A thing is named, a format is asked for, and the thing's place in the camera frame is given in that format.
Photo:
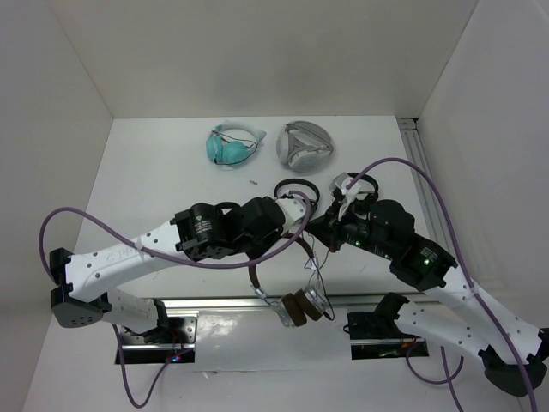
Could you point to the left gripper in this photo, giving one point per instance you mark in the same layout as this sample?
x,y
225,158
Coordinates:
x,y
274,237

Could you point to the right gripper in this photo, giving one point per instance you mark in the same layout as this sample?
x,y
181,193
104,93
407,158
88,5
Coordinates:
x,y
326,227

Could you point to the brown silver headphones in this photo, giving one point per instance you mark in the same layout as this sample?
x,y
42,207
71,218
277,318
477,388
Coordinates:
x,y
308,303

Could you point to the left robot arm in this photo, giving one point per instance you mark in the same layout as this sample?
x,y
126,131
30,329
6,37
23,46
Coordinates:
x,y
226,236

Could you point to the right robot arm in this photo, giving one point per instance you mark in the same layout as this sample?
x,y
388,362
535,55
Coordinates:
x,y
511,350

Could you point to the black headphones right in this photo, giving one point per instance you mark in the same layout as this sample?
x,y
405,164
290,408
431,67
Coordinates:
x,y
362,189

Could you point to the black headphones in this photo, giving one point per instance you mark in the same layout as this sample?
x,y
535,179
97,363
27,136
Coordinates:
x,y
285,187
362,189

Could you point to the black headphones centre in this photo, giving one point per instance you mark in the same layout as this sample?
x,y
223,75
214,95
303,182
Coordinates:
x,y
285,187

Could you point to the teal white headphones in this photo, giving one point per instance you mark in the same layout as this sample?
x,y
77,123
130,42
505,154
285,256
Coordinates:
x,y
226,150

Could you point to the grey white headphones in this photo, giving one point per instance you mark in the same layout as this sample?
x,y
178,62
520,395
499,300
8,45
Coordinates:
x,y
303,146

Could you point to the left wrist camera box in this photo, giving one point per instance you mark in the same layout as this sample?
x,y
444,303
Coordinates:
x,y
293,209

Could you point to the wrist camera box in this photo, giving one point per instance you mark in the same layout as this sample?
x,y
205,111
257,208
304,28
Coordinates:
x,y
293,209
341,208

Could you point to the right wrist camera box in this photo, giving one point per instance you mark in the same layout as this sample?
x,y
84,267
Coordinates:
x,y
341,208

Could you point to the aluminium rail front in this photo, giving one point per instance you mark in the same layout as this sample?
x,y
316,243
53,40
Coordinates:
x,y
241,304

